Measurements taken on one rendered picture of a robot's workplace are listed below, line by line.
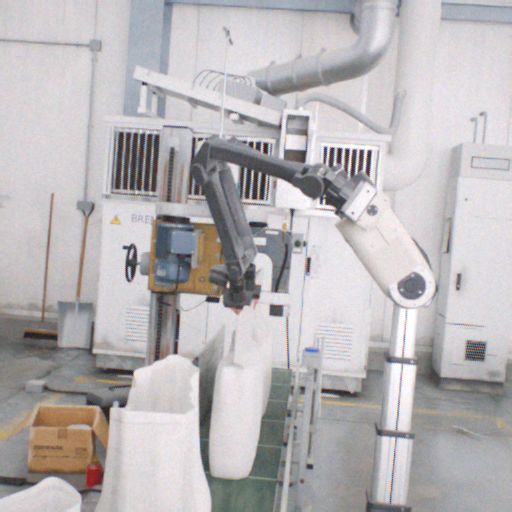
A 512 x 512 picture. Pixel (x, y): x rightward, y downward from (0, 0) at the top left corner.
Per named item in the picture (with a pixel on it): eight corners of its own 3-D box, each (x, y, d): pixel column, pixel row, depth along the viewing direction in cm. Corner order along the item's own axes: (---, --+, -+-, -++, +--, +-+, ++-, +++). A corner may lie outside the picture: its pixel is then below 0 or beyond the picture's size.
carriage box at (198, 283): (220, 297, 331) (225, 225, 330) (144, 290, 334) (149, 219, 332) (226, 291, 356) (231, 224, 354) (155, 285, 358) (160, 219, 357)
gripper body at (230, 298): (224, 292, 277) (224, 279, 272) (252, 294, 277) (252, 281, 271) (222, 306, 273) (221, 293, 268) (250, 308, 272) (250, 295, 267)
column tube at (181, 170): (160, 512, 345) (189, 128, 336) (134, 509, 346) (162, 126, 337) (165, 502, 356) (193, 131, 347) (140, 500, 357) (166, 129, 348)
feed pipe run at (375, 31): (392, 126, 537) (410, -71, 530) (315, 121, 541) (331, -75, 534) (372, 150, 721) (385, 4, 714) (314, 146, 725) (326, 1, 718)
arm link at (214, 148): (191, 137, 239) (205, 126, 247) (187, 175, 247) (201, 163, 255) (325, 179, 229) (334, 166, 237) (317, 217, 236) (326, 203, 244)
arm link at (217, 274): (238, 269, 258) (248, 257, 265) (207, 260, 261) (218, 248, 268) (235, 297, 265) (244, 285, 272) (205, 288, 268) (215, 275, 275)
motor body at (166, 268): (186, 285, 313) (190, 225, 311) (149, 282, 314) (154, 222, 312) (192, 282, 328) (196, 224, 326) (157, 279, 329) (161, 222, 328)
